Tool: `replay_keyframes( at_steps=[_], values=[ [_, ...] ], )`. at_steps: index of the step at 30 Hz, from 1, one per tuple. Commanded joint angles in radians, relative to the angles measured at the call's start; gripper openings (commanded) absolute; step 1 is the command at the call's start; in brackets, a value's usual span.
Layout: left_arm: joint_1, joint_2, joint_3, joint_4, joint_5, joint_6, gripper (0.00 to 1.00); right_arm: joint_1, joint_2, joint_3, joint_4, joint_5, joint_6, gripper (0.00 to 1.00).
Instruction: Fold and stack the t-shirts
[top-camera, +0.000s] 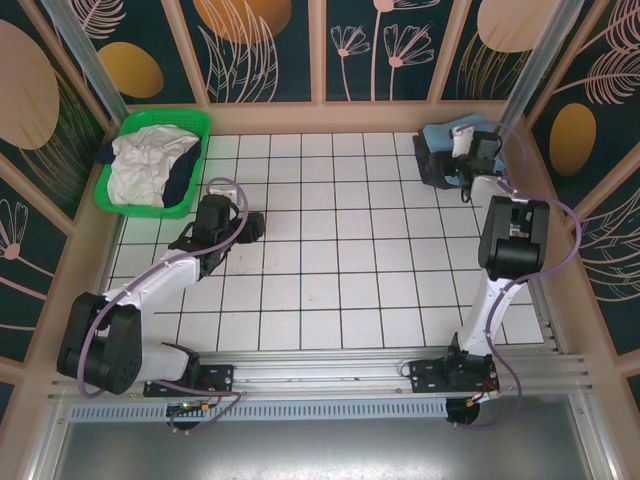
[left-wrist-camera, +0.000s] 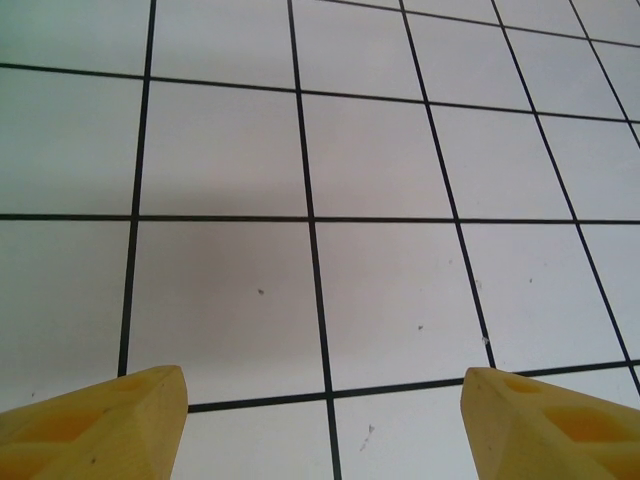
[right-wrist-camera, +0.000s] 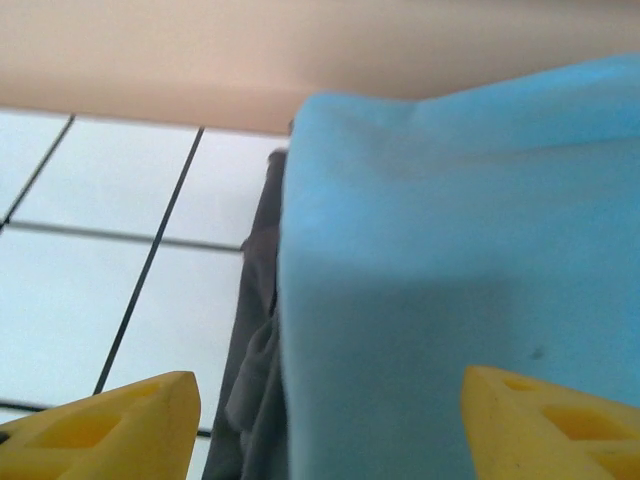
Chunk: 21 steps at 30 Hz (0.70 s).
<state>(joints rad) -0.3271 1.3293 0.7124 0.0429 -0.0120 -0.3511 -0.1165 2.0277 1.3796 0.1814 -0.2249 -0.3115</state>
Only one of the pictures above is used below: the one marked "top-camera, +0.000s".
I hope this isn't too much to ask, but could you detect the light blue printed t-shirt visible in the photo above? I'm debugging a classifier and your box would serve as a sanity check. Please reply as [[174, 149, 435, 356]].
[[419, 113, 507, 174]]

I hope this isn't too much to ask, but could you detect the green plastic basket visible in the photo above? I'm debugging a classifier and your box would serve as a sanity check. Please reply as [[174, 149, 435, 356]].
[[93, 108, 212, 220]]

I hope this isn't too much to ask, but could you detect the grey folded t-shirt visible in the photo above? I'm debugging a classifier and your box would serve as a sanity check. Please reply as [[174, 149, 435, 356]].
[[412, 134, 509, 192]]

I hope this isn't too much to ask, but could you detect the white t-shirt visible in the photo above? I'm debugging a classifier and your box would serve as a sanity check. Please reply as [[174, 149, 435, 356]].
[[107, 124, 200, 207]]

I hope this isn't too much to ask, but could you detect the grey metal sheet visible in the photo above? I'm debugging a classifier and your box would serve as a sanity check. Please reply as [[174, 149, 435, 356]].
[[29, 394, 616, 480]]

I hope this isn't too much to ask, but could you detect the left wrist camera box, white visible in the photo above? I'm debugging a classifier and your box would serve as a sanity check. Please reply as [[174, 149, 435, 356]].
[[206, 180, 239, 200]]

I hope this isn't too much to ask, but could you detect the wrist camera box, white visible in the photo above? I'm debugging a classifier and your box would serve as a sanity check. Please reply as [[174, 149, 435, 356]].
[[206, 180, 239, 200], [448, 124, 475, 160]]

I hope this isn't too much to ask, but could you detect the right wrist camera box, white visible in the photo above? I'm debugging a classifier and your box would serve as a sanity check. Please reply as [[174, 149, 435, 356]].
[[448, 124, 475, 160]]

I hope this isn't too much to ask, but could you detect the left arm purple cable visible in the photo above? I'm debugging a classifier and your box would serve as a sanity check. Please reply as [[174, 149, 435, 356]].
[[78, 177, 249, 436]]

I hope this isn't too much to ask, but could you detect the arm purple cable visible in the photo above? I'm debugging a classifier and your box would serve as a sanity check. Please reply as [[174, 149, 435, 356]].
[[452, 121, 585, 431], [78, 177, 249, 436]]

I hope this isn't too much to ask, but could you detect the aluminium frame post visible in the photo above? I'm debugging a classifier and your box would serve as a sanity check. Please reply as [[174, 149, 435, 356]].
[[39, 0, 146, 154], [492, 0, 581, 146]]

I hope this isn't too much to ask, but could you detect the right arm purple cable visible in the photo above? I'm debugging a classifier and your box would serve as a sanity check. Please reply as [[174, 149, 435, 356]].
[[452, 121, 585, 431]]

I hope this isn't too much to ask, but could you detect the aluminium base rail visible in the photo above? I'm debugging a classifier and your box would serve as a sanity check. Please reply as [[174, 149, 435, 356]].
[[47, 349, 594, 401]]

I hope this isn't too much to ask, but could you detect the grey slotted cable duct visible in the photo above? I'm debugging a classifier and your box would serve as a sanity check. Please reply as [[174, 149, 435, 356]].
[[69, 398, 449, 422]]

